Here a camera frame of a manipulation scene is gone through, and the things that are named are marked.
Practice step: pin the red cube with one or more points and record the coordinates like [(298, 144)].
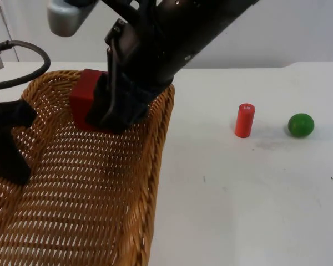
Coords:
[(81, 108)]

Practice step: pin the red cylinder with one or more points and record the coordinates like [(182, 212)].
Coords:
[(244, 122)]

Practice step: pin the green ball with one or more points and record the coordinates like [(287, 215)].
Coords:
[(300, 125)]

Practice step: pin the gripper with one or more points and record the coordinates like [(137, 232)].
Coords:
[(147, 55), (14, 113)]

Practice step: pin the pale brown wicker basket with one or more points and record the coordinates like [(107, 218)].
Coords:
[(88, 188)]

